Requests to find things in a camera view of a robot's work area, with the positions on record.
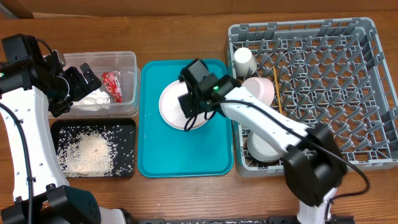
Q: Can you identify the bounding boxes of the grey plastic dish rack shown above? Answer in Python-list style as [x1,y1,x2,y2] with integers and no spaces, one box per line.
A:
[227,17,397,170]

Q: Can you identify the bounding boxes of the grey bowl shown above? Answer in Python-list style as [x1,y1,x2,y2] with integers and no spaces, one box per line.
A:
[246,131,280,162]

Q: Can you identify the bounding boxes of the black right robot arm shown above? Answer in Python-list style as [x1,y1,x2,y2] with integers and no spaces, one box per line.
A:
[178,58,348,223]

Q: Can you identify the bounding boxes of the clear plastic waste bin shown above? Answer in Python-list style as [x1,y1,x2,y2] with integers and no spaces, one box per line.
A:
[60,51,141,119]

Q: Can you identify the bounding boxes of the black flat tray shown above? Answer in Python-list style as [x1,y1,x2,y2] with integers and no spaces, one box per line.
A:
[49,118,137,180]

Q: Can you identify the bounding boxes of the red snack wrapper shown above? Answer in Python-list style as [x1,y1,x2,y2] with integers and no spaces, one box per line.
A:
[101,71,123,103]

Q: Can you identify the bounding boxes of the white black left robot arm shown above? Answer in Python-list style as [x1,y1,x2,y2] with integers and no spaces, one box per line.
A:
[1,34,134,223]

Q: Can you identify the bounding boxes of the small pink saucer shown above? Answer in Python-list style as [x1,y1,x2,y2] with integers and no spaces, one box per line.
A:
[242,77,275,106]

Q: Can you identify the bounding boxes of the white napkin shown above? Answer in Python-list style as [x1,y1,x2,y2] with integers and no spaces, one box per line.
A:
[72,89,110,111]

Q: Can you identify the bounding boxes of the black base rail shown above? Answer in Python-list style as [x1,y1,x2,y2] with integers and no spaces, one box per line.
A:
[136,215,355,224]

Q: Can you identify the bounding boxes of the teal plastic serving tray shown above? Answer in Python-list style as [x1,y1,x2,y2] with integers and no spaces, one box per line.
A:
[137,60,233,178]

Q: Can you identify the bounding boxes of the white rice heap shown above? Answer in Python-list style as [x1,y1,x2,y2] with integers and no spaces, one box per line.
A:
[55,124,135,177]

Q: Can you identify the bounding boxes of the wooden chopstick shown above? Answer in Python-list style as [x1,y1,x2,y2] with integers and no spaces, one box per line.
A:
[272,66,283,115]

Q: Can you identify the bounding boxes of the pink round plate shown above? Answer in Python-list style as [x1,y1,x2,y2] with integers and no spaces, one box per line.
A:
[158,79,215,131]

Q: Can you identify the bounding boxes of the pale green cup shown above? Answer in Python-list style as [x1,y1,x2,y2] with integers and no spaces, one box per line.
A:
[234,47,257,77]

